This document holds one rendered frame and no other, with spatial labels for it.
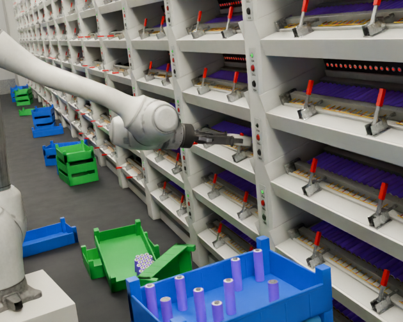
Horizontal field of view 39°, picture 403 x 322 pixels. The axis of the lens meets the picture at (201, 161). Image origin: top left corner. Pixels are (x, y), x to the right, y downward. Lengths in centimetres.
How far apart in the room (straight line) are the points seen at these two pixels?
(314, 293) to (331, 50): 52
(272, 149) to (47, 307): 76
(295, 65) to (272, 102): 12
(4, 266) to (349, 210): 94
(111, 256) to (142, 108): 105
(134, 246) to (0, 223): 91
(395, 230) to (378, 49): 36
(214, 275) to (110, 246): 139
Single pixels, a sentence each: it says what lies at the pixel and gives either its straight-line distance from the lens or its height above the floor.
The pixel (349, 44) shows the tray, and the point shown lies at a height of 91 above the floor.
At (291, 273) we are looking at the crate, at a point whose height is 51.
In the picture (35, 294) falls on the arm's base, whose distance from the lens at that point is 176.
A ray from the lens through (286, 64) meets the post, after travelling 158.
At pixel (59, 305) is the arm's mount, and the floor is 26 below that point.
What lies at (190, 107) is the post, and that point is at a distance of 223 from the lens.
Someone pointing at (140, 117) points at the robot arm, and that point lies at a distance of 151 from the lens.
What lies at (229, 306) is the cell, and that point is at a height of 50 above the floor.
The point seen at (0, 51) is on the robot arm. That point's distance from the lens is 165.
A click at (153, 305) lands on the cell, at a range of 105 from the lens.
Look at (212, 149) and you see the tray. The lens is 203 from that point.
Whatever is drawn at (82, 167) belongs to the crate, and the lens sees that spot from 392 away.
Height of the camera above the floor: 99
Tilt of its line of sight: 14 degrees down
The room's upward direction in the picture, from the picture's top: 6 degrees counter-clockwise
